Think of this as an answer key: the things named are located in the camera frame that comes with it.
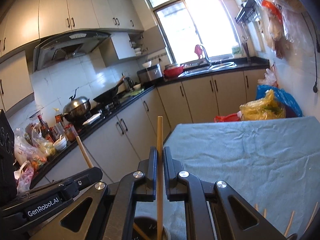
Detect dark utensil holder cup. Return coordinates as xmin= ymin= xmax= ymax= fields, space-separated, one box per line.
xmin=132 ymin=216 xmax=171 ymax=240

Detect food bags on counter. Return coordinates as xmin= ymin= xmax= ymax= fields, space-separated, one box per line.
xmin=14 ymin=123 xmax=56 ymax=193

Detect white bowl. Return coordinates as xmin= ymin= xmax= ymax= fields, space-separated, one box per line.
xmin=53 ymin=135 xmax=67 ymax=151

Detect blue table cloth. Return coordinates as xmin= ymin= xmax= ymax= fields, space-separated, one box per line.
xmin=134 ymin=115 xmax=320 ymax=240

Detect sauce bottle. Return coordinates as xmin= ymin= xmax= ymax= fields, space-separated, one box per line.
xmin=37 ymin=115 xmax=54 ymax=143

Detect red jar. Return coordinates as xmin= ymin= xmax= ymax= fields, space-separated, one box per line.
xmin=64 ymin=123 xmax=78 ymax=142

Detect red plastic bag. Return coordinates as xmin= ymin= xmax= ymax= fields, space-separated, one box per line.
xmin=214 ymin=113 xmax=241 ymax=122

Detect steel pot with lid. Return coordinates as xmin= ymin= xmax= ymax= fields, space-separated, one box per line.
xmin=62 ymin=88 xmax=91 ymax=122

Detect black wok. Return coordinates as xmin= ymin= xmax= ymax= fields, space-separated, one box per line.
xmin=93 ymin=76 xmax=125 ymax=103

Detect yellow plastic bag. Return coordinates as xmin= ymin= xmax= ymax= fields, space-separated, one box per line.
xmin=239 ymin=89 xmax=286 ymax=121

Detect blue plastic bag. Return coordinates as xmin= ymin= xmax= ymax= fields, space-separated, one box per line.
xmin=255 ymin=85 xmax=303 ymax=118

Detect red basin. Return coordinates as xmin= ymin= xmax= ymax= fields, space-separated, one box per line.
xmin=164 ymin=66 xmax=184 ymax=78

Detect faucet with pink cloth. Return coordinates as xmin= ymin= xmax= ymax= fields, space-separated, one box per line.
xmin=194 ymin=44 xmax=212 ymax=66

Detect range hood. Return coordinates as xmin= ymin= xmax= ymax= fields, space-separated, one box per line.
xmin=32 ymin=29 xmax=111 ymax=72

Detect hanging plastic bags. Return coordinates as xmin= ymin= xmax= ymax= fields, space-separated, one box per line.
xmin=255 ymin=0 xmax=313 ymax=59

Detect black power cable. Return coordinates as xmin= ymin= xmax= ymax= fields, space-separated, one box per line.
xmin=301 ymin=12 xmax=318 ymax=93

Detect wall rack shelf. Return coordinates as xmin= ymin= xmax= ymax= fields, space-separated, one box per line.
xmin=235 ymin=0 xmax=257 ymax=25

